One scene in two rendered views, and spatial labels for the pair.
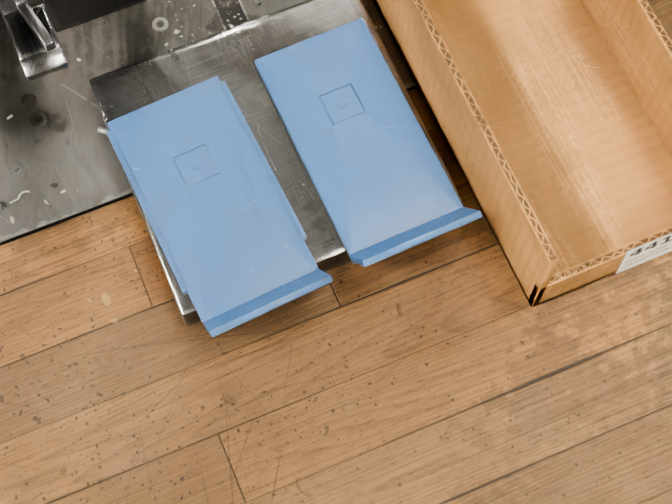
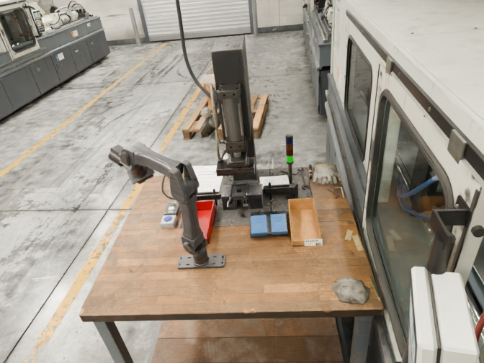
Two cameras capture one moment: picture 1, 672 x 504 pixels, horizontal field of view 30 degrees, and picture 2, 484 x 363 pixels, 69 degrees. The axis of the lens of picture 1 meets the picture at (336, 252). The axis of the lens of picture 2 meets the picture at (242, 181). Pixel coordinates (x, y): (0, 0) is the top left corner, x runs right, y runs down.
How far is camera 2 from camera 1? 1.05 m
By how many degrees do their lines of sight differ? 39
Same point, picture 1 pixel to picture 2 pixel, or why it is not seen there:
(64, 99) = (248, 214)
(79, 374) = (236, 238)
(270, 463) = (253, 251)
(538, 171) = (299, 233)
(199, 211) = (256, 225)
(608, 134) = (310, 232)
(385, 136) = (281, 224)
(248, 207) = (262, 226)
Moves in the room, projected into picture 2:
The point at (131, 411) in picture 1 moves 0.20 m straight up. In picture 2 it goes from (240, 243) to (235, 207)
